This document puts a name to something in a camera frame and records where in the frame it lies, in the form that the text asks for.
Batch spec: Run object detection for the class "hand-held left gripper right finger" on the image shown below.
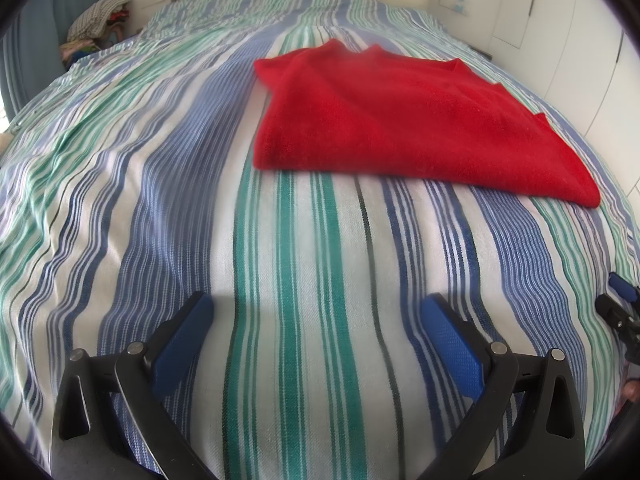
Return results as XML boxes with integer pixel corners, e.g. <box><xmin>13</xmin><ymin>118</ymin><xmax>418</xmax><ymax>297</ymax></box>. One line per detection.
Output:
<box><xmin>415</xmin><ymin>294</ymin><xmax>587</xmax><ymax>480</ymax></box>

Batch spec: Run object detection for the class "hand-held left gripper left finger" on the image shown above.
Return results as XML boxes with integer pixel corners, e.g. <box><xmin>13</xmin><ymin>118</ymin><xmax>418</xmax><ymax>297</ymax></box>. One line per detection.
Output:
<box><xmin>50</xmin><ymin>291</ymin><xmax>222</xmax><ymax>480</ymax></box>

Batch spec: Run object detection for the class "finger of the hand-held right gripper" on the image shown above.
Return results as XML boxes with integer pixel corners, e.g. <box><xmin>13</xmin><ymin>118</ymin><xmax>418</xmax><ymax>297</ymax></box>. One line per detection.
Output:
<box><xmin>595</xmin><ymin>294</ymin><xmax>632</xmax><ymax>330</ymax></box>
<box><xmin>608</xmin><ymin>272</ymin><xmax>640</xmax><ymax>304</ymax></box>

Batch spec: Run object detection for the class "red sweater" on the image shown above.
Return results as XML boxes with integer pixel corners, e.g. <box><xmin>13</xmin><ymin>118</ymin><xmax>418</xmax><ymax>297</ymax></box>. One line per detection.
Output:
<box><xmin>252</xmin><ymin>39</ymin><xmax>602</xmax><ymax>209</ymax></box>

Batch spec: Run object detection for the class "pile of clothes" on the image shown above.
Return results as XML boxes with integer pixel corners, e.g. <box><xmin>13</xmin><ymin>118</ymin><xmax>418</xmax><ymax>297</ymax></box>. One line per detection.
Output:
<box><xmin>59</xmin><ymin>0</ymin><xmax>135</xmax><ymax>67</ymax></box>

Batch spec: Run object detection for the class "striped bed blanket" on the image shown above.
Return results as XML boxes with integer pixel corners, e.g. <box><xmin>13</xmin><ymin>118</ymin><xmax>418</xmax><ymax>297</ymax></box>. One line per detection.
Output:
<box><xmin>0</xmin><ymin>0</ymin><xmax>640</xmax><ymax>480</ymax></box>

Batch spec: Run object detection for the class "white wardrobe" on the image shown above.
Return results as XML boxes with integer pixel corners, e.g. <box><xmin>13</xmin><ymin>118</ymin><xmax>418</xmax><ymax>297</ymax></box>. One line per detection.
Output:
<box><xmin>487</xmin><ymin>0</ymin><xmax>640</xmax><ymax>181</ymax></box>

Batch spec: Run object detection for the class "blue curtain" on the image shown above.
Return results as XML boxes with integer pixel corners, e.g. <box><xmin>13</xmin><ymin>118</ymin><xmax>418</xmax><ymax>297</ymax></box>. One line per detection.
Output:
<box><xmin>0</xmin><ymin>0</ymin><xmax>76</xmax><ymax>116</ymax></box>

